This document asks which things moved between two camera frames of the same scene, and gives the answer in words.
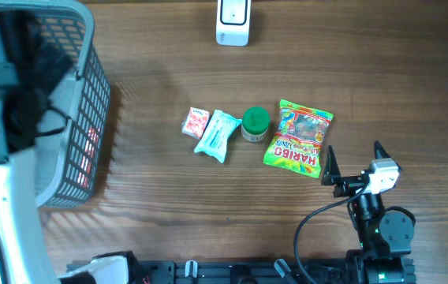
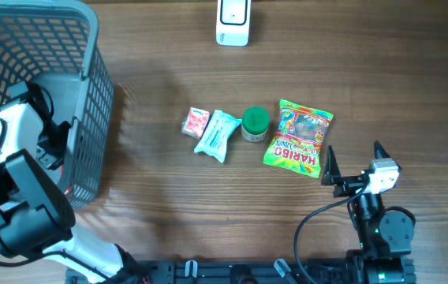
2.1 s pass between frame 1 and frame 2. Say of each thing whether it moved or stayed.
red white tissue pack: stayed
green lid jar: stayed
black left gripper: moved
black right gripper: stayed
